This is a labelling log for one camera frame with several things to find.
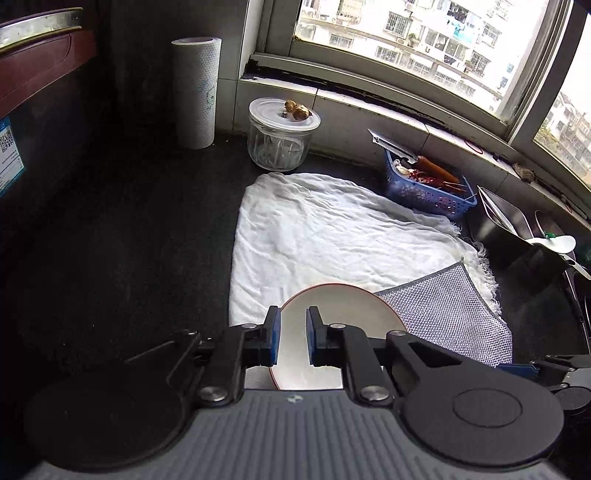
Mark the dark red cabinet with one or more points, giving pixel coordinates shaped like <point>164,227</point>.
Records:
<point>41,69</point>

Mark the blue plastic basket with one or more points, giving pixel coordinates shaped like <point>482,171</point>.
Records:
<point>425,199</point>

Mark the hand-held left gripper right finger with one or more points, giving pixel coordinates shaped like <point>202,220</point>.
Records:
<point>315,337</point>

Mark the red rubber band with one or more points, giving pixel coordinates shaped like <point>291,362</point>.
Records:
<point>475,151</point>

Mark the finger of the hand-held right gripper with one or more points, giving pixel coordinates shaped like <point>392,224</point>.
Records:
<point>515,370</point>

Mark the garlic bulb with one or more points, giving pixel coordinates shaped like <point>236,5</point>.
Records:
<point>400,167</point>

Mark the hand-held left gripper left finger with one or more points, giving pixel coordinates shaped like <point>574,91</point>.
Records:
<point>272,337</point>

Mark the glass jar with lid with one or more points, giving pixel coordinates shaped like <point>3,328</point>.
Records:
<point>277,147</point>

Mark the rectangular steel container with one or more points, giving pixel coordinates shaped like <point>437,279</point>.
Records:
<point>489,230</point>

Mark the brown ginger piece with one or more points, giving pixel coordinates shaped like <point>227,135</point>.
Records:
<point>299,111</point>

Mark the brown lump on sill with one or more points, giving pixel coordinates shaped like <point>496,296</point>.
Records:
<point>524,171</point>

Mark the white fringed cloth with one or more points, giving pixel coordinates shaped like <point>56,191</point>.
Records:
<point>323,230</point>

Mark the window frame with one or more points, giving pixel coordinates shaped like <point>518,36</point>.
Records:
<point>369,87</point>

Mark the white paper towel roll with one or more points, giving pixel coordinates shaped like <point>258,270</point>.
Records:
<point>196,92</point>

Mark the silver mesh dishcloth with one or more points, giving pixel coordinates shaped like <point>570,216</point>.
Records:
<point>443,314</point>

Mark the white ceramic bowl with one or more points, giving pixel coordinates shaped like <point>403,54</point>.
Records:
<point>337,309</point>

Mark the dried red chilies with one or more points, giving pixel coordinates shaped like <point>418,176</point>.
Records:
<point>422,177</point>

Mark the blue label sticker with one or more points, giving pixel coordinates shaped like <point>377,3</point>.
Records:
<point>10,157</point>

